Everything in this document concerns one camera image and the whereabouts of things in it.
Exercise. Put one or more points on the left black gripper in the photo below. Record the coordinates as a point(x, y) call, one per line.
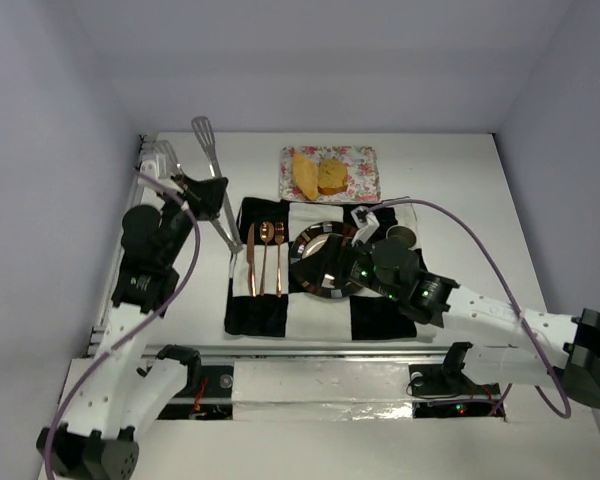
point(196, 193)

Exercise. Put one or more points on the metal cup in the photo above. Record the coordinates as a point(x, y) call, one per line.
point(403, 233)

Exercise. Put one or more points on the aluminium frame rail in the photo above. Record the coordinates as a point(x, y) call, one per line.
point(125, 196)

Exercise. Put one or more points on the copper knife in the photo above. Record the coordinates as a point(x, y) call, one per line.
point(251, 260)

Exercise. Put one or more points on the floral rectangular tray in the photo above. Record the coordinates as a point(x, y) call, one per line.
point(363, 181)

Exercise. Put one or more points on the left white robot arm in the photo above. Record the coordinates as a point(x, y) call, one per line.
point(94, 433)

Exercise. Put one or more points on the copper spoon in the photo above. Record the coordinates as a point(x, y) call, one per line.
point(266, 232)

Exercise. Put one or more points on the dark rimmed ceramic plate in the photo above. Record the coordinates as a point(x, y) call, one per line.
point(307, 256)

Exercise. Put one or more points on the black white checkered placemat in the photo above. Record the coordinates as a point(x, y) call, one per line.
point(298, 315)

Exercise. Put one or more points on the round brown bread piece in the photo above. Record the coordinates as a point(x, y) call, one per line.
point(332, 176)

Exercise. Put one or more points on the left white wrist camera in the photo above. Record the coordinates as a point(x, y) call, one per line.
point(156, 166)

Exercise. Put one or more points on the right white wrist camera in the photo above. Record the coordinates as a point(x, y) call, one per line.
point(366, 225)

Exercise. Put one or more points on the copper fork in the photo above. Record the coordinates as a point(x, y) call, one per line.
point(279, 237)

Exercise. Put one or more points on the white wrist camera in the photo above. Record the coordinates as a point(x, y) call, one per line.
point(156, 166)
point(366, 225)

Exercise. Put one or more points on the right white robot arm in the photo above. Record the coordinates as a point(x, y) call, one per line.
point(497, 344)

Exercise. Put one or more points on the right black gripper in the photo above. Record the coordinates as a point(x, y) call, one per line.
point(341, 254)

